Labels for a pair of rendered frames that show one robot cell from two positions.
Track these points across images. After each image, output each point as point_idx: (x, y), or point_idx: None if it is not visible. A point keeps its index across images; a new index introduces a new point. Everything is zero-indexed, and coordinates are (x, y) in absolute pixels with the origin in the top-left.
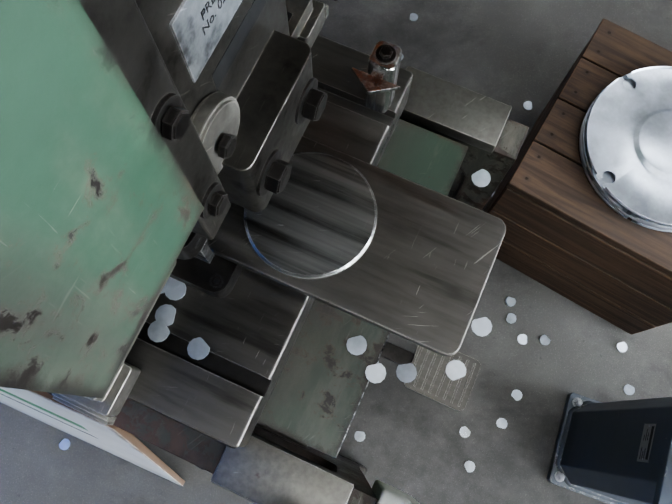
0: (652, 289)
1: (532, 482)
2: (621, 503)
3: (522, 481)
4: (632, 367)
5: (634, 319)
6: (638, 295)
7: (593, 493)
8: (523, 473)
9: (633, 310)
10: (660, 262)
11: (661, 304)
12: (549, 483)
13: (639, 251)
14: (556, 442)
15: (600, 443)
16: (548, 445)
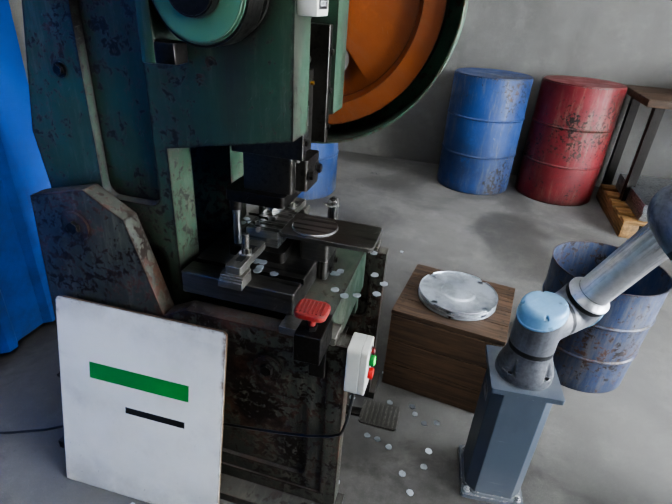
0: (473, 355)
1: (451, 498)
2: (509, 499)
3: (445, 498)
4: None
5: (478, 395)
6: (471, 367)
7: (490, 495)
8: (444, 493)
9: (474, 385)
10: (468, 330)
11: (482, 368)
12: (462, 497)
13: (457, 327)
14: (459, 473)
15: (474, 431)
16: (455, 476)
